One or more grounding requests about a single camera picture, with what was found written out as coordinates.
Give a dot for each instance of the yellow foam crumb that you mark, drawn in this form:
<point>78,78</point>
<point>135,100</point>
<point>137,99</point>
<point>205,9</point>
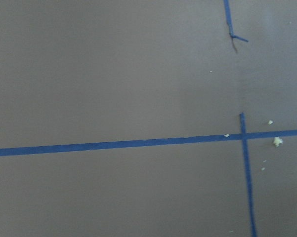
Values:
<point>277,141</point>

